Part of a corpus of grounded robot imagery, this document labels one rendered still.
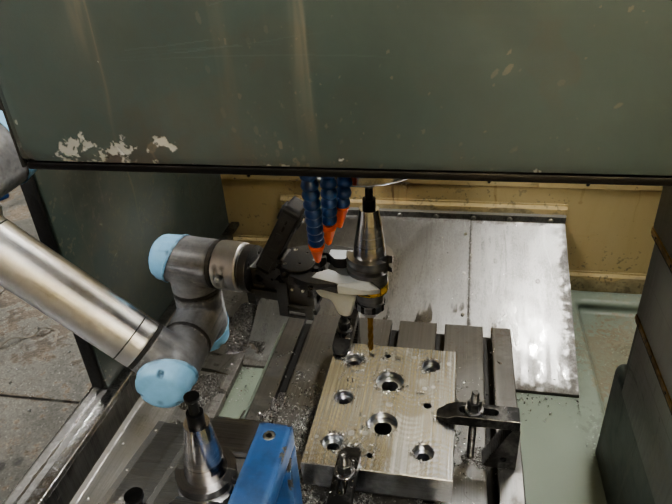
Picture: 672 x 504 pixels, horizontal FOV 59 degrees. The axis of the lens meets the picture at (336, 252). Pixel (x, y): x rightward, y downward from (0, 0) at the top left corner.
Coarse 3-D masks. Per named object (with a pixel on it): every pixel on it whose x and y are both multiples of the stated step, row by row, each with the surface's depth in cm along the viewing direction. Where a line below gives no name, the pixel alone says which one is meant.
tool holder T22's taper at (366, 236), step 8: (360, 208) 76; (376, 208) 75; (360, 216) 75; (368, 216) 75; (376, 216) 75; (360, 224) 76; (368, 224) 75; (376, 224) 75; (360, 232) 76; (368, 232) 76; (376, 232) 76; (360, 240) 76; (368, 240) 76; (376, 240) 76; (360, 248) 77; (368, 248) 76; (376, 248) 77; (384, 248) 78; (360, 256) 77; (368, 256) 77; (376, 256) 77; (384, 256) 78
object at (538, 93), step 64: (0, 0) 37; (64, 0) 36; (128, 0) 35; (192, 0) 34; (256, 0) 34; (320, 0) 33; (384, 0) 32; (448, 0) 32; (512, 0) 31; (576, 0) 31; (640, 0) 30; (0, 64) 39; (64, 64) 38; (128, 64) 37; (192, 64) 36; (256, 64) 36; (320, 64) 35; (384, 64) 34; (448, 64) 34; (512, 64) 33; (576, 64) 32; (640, 64) 32; (64, 128) 41; (128, 128) 40; (192, 128) 39; (256, 128) 38; (320, 128) 37; (384, 128) 36; (448, 128) 35; (512, 128) 35; (576, 128) 34; (640, 128) 33
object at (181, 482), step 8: (224, 448) 63; (232, 456) 62; (232, 464) 61; (176, 472) 61; (232, 472) 61; (176, 480) 60; (184, 480) 60; (224, 480) 61; (232, 480) 62; (184, 488) 59; (192, 488) 59; (200, 488) 59; (208, 488) 59; (216, 488) 59; (224, 488) 59; (184, 496) 59; (192, 496) 59; (200, 496) 59; (208, 496) 59; (216, 496) 59; (224, 496) 60
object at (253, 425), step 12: (216, 420) 68; (228, 420) 68; (240, 420) 68; (252, 420) 68; (216, 432) 66; (228, 432) 66; (240, 432) 66; (252, 432) 66; (228, 444) 65; (240, 444) 65; (240, 456) 64
